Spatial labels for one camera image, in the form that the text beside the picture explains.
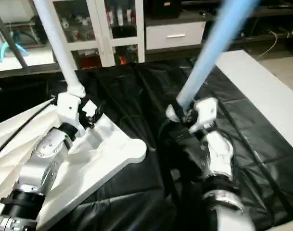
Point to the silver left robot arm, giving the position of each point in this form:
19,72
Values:
38,173

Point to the white plastic table top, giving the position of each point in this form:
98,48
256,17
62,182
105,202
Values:
88,154

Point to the white glass-door cabinet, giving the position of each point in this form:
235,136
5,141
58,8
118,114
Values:
103,29

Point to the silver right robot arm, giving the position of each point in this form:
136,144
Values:
223,178

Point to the black work mat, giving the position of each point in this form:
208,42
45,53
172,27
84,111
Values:
151,96

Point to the grey metal pole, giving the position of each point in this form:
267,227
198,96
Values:
9,33

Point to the white low drawer unit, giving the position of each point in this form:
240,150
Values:
175,34

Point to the white sheet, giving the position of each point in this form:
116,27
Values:
266,91

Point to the white plastic table leg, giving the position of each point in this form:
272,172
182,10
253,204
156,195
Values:
59,45
209,57

